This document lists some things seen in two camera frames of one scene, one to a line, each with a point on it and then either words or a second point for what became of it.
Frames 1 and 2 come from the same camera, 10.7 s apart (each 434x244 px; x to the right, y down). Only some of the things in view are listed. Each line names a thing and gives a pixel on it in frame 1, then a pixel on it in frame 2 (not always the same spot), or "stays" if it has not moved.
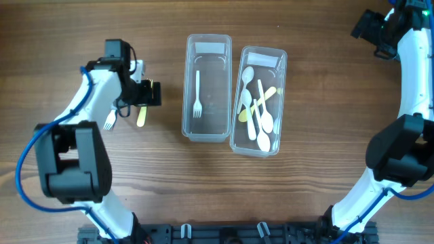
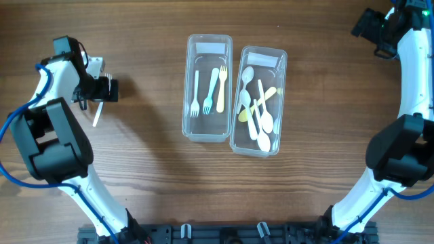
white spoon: x=267 y=121 stays
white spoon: x=247 y=76 stays
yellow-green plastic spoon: x=243 y=116 stays
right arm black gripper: x=375 y=19 stays
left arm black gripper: x=147 y=99 → x=103 y=94
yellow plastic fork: x=143 y=109 → x=222 y=76
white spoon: x=246 y=99 stays
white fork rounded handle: x=110 y=120 → x=208 y=102
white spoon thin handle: x=263 y=140 stays
